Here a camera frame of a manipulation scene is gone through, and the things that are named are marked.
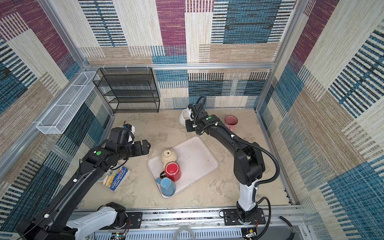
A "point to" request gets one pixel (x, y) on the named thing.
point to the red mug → (172, 171)
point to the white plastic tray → (195, 160)
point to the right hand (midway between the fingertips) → (189, 126)
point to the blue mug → (167, 187)
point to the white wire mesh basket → (60, 117)
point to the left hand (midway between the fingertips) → (143, 144)
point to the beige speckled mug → (168, 155)
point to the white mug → (185, 115)
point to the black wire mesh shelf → (128, 90)
